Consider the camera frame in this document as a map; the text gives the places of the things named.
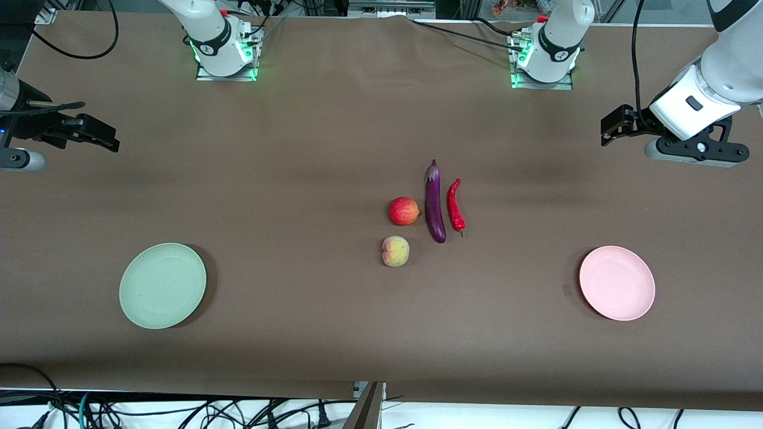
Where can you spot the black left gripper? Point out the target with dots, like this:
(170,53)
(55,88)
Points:
(636,124)

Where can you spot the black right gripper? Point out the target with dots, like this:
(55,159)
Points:
(37,123)

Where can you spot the red chili pepper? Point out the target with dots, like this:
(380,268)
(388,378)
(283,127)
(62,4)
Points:
(455,208)

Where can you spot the purple eggplant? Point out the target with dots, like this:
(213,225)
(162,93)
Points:
(435,208)

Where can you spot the red pomegranate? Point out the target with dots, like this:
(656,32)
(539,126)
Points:
(404,211)

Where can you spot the yellow pink peach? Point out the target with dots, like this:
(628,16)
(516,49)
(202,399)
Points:
(395,251)

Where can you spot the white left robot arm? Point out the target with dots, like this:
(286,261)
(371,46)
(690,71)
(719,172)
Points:
(727,71)

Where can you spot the pink plate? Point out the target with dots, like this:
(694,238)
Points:
(617,283)

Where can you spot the colourful background object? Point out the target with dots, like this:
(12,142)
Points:
(512,7)

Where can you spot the light green plate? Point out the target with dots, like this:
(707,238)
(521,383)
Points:
(162,286)

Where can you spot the grey metal rack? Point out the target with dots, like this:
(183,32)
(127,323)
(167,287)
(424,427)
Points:
(390,7)

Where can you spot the brown table cloth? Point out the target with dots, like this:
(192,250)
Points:
(298,333)

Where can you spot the black power plug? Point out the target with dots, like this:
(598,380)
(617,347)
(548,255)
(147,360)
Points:
(323,417)

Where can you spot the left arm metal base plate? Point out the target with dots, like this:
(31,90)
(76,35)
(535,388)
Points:
(566,86)

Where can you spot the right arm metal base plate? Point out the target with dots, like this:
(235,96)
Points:
(202,75)

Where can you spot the aluminium frame corner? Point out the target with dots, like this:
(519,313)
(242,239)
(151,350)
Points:
(45,15)

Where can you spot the aluminium profile post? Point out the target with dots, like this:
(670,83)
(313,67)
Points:
(365,411)

